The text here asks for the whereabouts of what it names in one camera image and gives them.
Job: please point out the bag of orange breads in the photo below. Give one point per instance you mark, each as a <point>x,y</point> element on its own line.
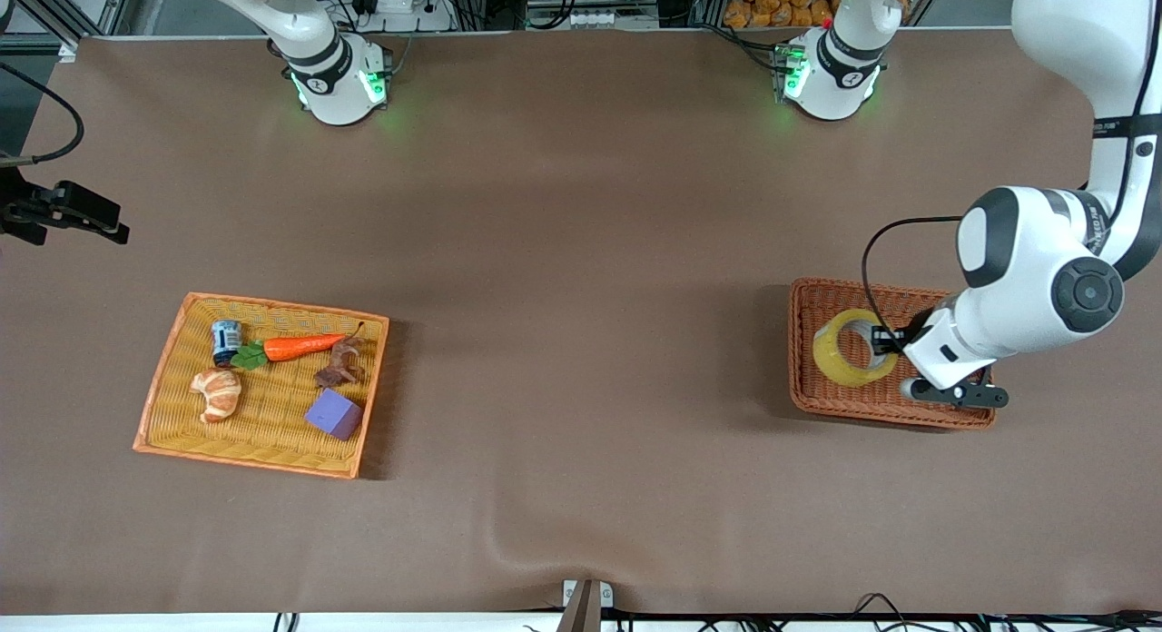
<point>772,4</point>

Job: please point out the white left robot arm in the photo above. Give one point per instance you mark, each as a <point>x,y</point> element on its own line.
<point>1026,251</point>

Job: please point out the small blue can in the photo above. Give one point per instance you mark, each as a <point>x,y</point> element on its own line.
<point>226,340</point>

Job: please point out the purple block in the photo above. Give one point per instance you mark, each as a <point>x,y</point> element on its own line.
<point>334,416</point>

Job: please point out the aluminium frame profile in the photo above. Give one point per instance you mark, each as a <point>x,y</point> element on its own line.
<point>45,10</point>

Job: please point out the toy croissant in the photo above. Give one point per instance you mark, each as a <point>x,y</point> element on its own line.
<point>218,391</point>

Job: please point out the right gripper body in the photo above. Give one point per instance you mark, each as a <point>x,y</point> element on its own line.
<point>27,204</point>

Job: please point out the orange wicker tray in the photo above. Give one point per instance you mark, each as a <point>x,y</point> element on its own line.
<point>272,450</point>

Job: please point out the yellow tape roll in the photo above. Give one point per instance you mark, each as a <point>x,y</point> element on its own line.
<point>831,364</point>

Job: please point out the white power strip with plugs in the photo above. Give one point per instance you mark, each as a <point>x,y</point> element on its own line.
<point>408,10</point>

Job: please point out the orange toy carrot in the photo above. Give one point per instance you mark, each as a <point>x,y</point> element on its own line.
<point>300,347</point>

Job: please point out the brown wicker basket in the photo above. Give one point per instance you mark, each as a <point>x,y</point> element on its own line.
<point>835,398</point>

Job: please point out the metal table edge bracket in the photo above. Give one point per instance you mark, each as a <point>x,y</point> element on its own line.
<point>587,600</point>

